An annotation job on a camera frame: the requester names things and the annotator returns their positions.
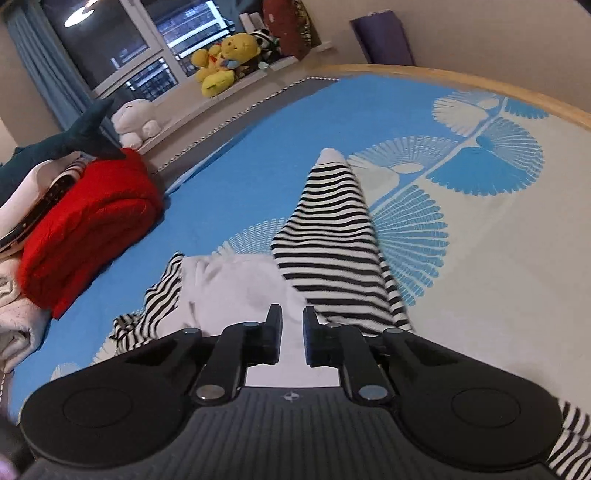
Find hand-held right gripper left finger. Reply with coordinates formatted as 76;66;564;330
115;303;284;408

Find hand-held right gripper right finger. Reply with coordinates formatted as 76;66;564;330
302;306;468;408

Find black white striped shirt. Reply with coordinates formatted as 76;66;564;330
108;148;591;480

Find white folded clothes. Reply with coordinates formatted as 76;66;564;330
0;152;95;256

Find blue fan print bed sheet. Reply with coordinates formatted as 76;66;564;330
0;65;591;418

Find red folded blanket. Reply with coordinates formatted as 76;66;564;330
21;148;164;320

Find white plush toy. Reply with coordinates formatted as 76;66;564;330
111;99;162;151

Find cream fleece cloth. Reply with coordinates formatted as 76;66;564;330
0;256;52;377

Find yellow teddy bear plush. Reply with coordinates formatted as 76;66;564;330
191;32;259;99

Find panda plush toy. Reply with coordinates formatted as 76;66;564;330
252;28;283;64

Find dark blue shark plush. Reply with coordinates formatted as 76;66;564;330
0;97;129;200

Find purple rolled mat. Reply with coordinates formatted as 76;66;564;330
349;11;415;68

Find red patterned pillow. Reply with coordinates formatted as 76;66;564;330
261;0;322;61

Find window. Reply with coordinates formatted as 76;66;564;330
41;0;259;99

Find blue curtain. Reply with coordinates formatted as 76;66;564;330
4;0;117;136

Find wooden bed frame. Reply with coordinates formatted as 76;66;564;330
314;64;591;139

